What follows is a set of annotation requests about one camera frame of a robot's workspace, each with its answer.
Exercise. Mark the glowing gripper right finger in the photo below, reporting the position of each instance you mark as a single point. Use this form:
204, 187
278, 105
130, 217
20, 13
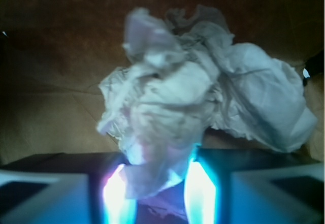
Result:
253, 186

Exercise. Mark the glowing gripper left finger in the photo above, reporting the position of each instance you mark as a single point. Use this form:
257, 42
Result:
65, 188

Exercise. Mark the white paper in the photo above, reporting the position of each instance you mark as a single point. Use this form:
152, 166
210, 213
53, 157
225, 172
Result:
187, 75

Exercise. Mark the brown paper bag liner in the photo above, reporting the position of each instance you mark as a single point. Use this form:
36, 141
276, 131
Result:
54, 53

